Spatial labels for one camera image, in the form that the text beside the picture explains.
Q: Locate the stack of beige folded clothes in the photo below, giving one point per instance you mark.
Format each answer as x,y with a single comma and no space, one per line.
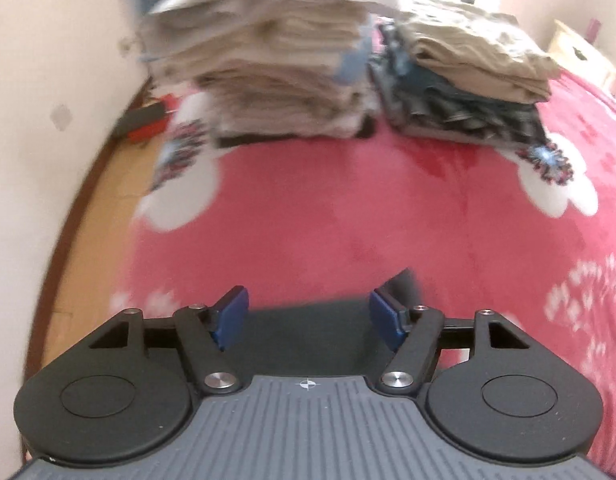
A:
268,60

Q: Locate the purple bottle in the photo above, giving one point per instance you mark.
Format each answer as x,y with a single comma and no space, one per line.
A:
594,30

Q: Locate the black and red box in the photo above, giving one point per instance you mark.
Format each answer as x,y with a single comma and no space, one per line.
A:
140,122

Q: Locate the pink floral blanket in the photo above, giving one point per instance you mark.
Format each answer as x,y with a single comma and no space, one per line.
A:
338,210

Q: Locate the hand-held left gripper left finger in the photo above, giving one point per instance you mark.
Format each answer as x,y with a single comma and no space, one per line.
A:
232,315

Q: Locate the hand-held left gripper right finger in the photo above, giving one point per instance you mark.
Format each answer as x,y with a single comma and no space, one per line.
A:
385,317

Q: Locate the black garment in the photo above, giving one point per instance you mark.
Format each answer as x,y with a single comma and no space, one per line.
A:
308,335

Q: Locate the stack of dark and tan clothes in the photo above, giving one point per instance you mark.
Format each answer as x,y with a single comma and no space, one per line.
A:
463,105

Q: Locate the cream wooden nightstand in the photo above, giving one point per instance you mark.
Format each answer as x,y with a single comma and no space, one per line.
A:
578,52

